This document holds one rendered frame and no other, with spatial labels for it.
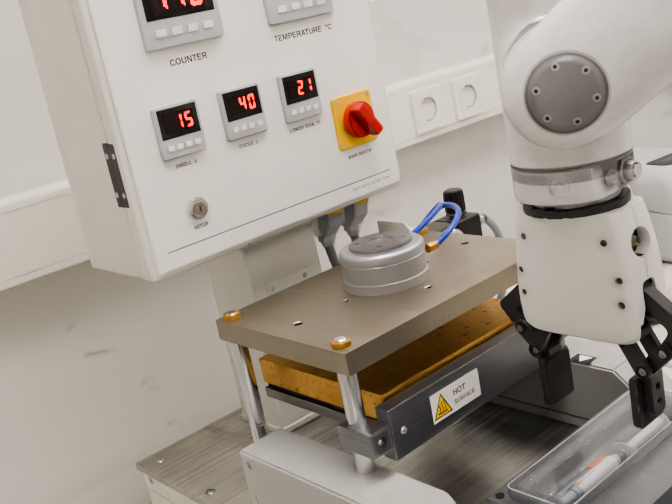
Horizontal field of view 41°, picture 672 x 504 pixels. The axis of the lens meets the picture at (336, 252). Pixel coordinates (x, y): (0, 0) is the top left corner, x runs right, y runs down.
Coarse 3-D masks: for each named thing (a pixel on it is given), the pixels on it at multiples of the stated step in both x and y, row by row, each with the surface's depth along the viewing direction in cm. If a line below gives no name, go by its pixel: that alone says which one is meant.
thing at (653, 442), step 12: (576, 432) 71; (660, 432) 69; (648, 444) 68; (636, 456) 67; (528, 468) 68; (624, 468) 66; (612, 480) 65; (516, 492) 65; (588, 492) 63; (600, 492) 64
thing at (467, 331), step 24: (480, 312) 85; (504, 312) 84; (432, 336) 81; (456, 336) 80; (480, 336) 79; (264, 360) 84; (288, 360) 83; (384, 360) 78; (408, 360) 77; (432, 360) 76; (288, 384) 82; (312, 384) 79; (336, 384) 76; (360, 384) 75; (384, 384) 74; (408, 384) 74; (312, 408) 80; (336, 408) 78
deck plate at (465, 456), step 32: (224, 416) 104; (320, 416) 100; (480, 416) 92; (512, 416) 91; (192, 448) 98; (224, 448) 97; (448, 448) 87; (480, 448) 86; (512, 448) 85; (544, 448) 84; (160, 480) 93; (192, 480) 91; (224, 480) 90; (448, 480) 82; (480, 480) 81
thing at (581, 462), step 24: (624, 408) 73; (600, 432) 71; (624, 432) 70; (648, 432) 69; (552, 456) 69; (576, 456) 68; (600, 456) 67; (624, 456) 67; (528, 480) 66; (552, 480) 65; (576, 480) 65; (600, 480) 64
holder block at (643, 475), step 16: (656, 448) 68; (640, 464) 67; (656, 464) 66; (624, 480) 65; (640, 480) 65; (656, 480) 65; (496, 496) 66; (608, 496) 64; (624, 496) 63; (640, 496) 63; (656, 496) 63
